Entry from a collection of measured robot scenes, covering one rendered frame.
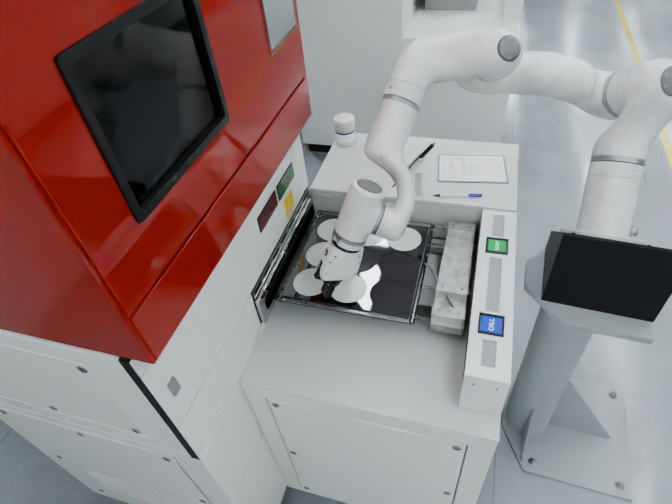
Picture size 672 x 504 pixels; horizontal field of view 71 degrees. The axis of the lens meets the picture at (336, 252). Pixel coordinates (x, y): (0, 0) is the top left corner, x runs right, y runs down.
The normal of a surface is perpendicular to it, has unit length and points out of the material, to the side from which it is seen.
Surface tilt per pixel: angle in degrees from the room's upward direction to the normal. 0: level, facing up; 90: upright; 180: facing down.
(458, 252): 0
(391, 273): 0
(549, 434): 0
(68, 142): 90
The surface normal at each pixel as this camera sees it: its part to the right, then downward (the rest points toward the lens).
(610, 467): -0.09, -0.71
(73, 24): 0.95, 0.14
